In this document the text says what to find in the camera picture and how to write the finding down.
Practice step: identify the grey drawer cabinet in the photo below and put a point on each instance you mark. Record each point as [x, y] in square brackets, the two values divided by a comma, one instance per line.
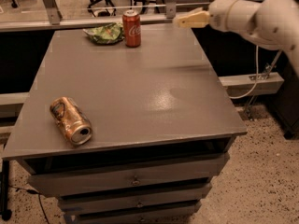
[162, 126]

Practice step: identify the red coke can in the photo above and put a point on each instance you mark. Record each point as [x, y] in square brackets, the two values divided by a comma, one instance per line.
[132, 29]

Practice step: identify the metal railing frame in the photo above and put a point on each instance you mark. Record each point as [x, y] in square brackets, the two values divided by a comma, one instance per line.
[72, 14]

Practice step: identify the crushed gold soda can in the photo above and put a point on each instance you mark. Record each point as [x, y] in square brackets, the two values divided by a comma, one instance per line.
[72, 122]

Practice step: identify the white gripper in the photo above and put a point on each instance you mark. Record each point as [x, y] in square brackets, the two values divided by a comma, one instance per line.
[219, 15]

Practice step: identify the green jalapeno chip bag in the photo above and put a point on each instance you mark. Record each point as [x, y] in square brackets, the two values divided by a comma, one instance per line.
[108, 34]

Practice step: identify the black table leg caster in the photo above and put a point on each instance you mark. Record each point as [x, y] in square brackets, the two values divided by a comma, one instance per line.
[5, 212]

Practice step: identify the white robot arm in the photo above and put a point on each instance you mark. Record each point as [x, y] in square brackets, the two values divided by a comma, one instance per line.
[271, 24]

